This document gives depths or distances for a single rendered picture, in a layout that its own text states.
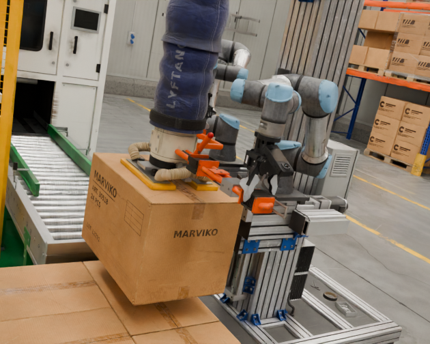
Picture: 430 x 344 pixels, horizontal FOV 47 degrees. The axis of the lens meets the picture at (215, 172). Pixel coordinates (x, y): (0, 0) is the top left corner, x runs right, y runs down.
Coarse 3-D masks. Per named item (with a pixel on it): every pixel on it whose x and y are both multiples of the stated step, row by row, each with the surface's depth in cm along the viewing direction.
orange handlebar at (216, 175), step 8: (200, 136) 231; (208, 144) 213; (216, 144) 216; (176, 152) 192; (208, 168) 174; (216, 168) 176; (208, 176) 172; (216, 176) 167; (224, 176) 170; (264, 208) 147; (272, 208) 150
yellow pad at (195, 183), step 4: (192, 180) 198; (196, 180) 198; (188, 184) 198; (192, 184) 195; (196, 184) 194; (200, 184) 195; (204, 184) 196; (208, 184) 198; (212, 184) 199; (196, 188) 193; (200, 188) 193; (204, 188) 194; (208, 188) 195; (212, 188) 196; (216, 188) 197
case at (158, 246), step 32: (96, 160) 213; (96, 192) 212; (128, 192) 185; (160, 192) 182; (192, 192) 189; (96, 224) 211; (128, 224) 184; (160, 224) 174; (192, 224) 182; (224, 224) 190; (128, 256) 184; (160, 256) 179; (192, 256) 187; (224, 256) 195; (128, 288) 183; (160, 288) 183; (192, 288) 192; (224, 288) 201
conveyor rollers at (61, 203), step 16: (16, 144) 396; (32, 144) 404; (48, 144) 418; (32, 160) 362; (48, 160) 376; (64, 160) 382; (16, 176) 324; (48, 176) 336; (64, 176) 348; (80, 176) 354; (48, 192) 309; (64, 192) 314; (80, 192) 320; (48, 208) 284; (64, 208) 289; (80, 208) 294; (48, 224) 267; (64, 224) 272; (80, 224) 276
